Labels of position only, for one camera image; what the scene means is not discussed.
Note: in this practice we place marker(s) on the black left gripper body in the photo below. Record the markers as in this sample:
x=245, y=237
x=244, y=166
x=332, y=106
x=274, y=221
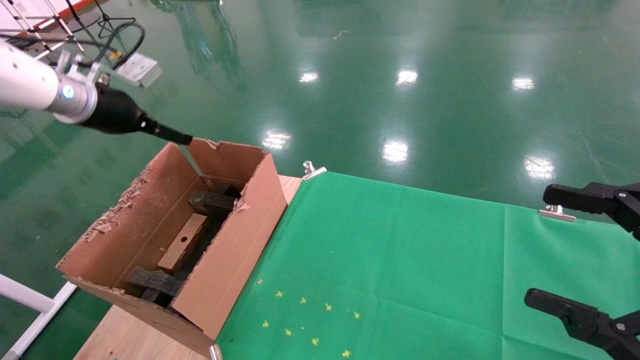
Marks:
x=115, y=115

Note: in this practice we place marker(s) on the black tripod stand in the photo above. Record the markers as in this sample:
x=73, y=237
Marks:
x=106, y=15

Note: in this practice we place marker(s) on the white metal table frame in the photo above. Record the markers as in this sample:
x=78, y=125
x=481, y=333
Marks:
x=25, y=296

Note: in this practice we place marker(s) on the large open cardboard carton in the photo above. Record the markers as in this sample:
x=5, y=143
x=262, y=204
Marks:
x=235, y=270

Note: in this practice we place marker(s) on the green table cloth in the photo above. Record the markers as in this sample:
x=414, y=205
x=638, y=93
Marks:
x=425, y=275

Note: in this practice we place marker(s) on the black foam block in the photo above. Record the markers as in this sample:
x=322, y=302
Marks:
x=212, y=203
x=155, y=284

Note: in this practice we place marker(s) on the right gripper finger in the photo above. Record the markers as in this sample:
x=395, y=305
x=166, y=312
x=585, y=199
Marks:
x=585, y=322
x=585, y=196

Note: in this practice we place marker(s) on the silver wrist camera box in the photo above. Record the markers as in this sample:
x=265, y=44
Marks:
x=140, y=70

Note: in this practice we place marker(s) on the long cardboard box with hole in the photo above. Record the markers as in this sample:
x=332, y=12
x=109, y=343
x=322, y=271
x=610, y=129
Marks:
x=175, y=255

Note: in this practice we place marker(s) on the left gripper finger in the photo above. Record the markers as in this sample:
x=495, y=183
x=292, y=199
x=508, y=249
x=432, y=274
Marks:
x=170, y=134

